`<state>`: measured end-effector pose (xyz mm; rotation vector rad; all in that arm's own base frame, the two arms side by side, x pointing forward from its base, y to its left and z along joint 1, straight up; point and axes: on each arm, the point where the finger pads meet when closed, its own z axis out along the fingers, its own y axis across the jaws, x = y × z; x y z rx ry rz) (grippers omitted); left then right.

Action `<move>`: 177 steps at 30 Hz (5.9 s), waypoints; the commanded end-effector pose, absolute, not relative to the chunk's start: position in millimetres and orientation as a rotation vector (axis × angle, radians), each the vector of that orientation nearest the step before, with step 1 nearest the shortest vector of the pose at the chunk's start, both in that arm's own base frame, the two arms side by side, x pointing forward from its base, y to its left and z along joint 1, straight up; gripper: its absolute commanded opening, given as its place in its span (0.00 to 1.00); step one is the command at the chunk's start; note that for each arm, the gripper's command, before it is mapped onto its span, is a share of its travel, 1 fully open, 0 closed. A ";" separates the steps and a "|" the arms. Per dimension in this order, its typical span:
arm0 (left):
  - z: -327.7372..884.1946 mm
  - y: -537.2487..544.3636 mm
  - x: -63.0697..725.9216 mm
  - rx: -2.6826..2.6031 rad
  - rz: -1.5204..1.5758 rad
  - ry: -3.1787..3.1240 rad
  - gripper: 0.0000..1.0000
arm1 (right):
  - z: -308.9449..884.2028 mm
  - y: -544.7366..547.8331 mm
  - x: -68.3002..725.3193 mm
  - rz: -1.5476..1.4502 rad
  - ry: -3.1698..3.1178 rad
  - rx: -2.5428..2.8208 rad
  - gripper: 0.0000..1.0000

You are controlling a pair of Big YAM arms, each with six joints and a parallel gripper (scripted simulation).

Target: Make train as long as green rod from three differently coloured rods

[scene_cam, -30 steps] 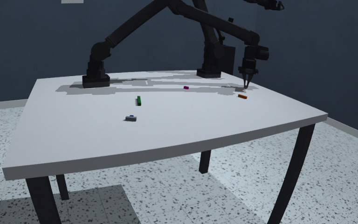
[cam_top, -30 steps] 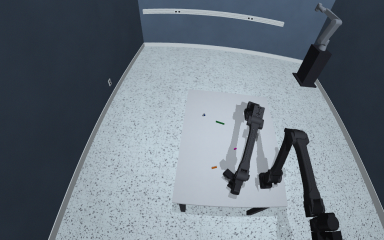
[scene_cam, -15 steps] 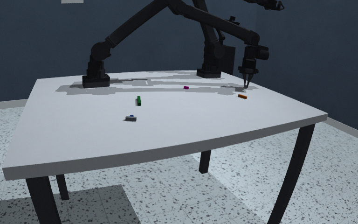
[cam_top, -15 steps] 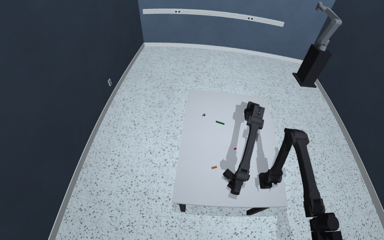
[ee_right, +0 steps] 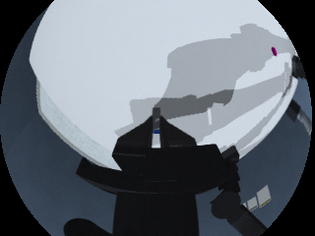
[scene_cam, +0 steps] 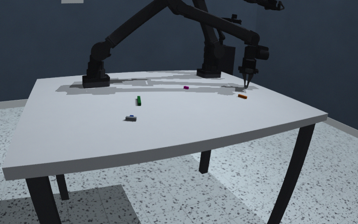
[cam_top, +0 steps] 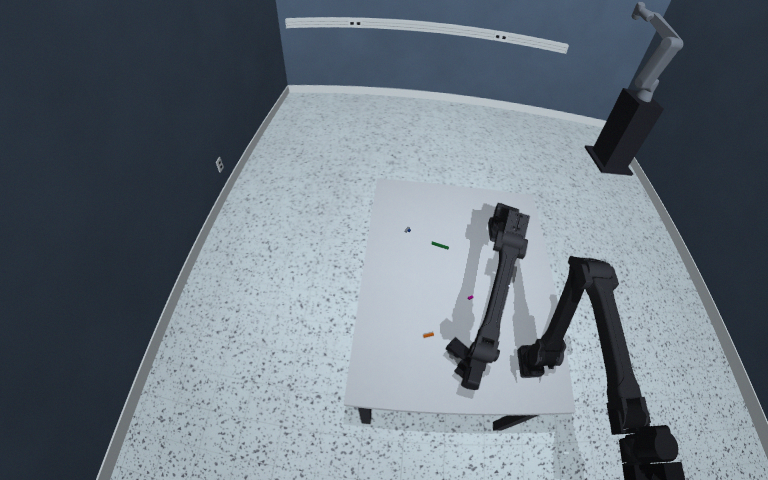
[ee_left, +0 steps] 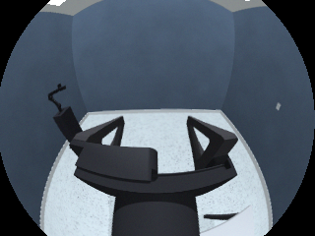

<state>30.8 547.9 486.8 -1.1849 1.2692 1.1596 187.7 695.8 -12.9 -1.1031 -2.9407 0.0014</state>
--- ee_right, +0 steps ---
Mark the small magenta block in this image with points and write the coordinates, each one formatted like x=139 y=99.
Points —
x=274 y=51

